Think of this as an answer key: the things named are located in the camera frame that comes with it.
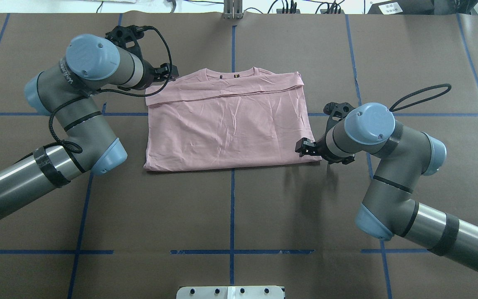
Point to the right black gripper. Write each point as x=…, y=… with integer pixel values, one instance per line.
x=321, y=148

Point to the white metal mount base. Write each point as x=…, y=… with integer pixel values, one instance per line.
x=232, y=292

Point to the pink Snoopy t-shirt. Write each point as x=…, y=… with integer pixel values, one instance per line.
x=210, y=120

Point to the aluminium frame post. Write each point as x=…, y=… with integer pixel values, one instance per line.
x=233, y=9

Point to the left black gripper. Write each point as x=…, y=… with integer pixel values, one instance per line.
x=150, y=76

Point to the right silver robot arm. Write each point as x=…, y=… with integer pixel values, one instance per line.
x=405, y=154

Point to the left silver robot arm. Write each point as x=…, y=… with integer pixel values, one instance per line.
x=127, y=60

